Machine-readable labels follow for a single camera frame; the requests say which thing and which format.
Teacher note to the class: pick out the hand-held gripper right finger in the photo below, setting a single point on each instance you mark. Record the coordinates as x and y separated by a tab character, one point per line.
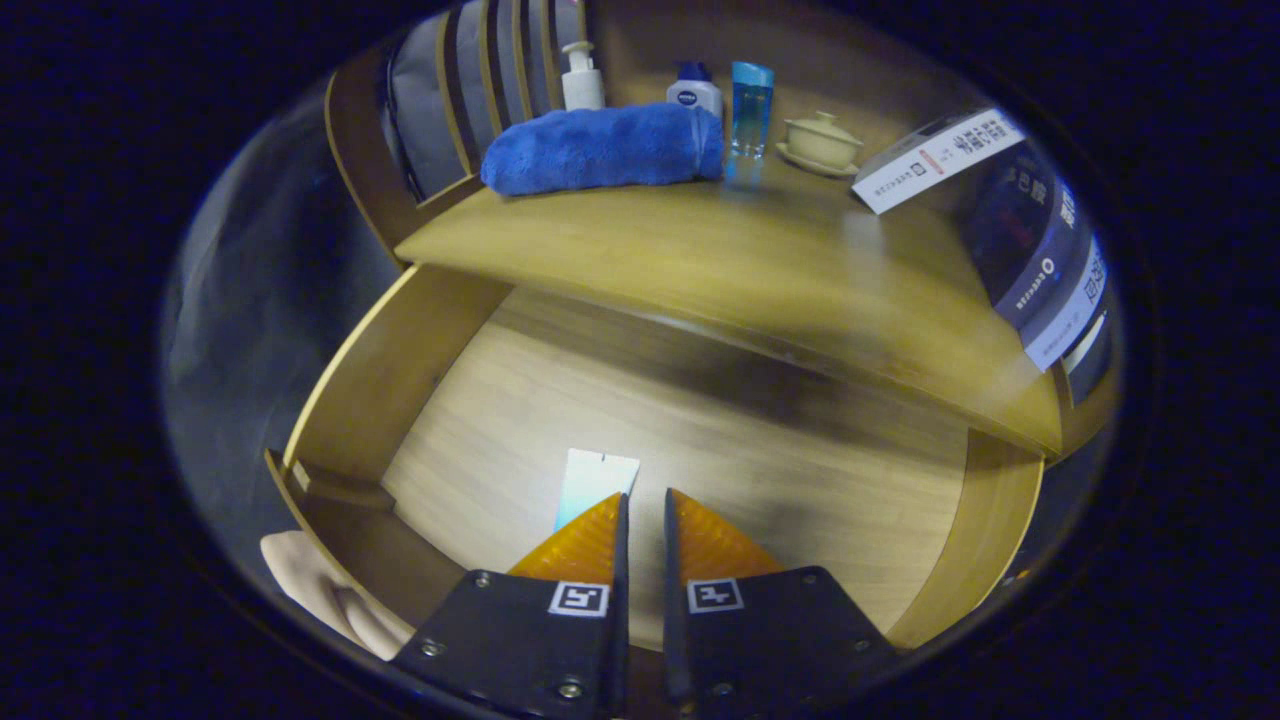
672	640

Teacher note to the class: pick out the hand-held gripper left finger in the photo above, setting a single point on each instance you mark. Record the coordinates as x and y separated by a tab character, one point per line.
621	640

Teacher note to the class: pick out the wooden countertop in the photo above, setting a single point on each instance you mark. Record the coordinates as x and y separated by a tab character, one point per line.
700	260

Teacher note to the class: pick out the wooden cabinet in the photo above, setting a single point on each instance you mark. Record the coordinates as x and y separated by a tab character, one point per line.
365	160

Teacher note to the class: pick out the blue folded towel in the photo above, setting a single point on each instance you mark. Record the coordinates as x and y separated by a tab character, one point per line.
600	148

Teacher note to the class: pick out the black backdrop cloth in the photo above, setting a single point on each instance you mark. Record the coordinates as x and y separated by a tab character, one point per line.
250	300

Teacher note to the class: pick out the beige lidded teacup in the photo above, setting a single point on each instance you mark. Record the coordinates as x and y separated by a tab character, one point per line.
820	145

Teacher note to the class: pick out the light purple book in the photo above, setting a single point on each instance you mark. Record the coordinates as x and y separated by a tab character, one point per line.
1075	310

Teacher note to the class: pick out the dark blue book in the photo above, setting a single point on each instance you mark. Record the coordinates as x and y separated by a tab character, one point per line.
1030	250

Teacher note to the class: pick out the clear blue bottle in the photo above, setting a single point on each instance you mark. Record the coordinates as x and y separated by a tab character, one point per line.
750	110

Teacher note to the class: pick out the white book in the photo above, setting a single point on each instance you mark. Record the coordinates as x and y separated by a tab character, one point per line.
935	160

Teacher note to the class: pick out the white bottle with blue cap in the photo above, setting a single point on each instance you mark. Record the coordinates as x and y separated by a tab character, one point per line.
695	93

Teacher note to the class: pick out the white pump bottle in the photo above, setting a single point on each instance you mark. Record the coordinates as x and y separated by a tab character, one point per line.
582	85

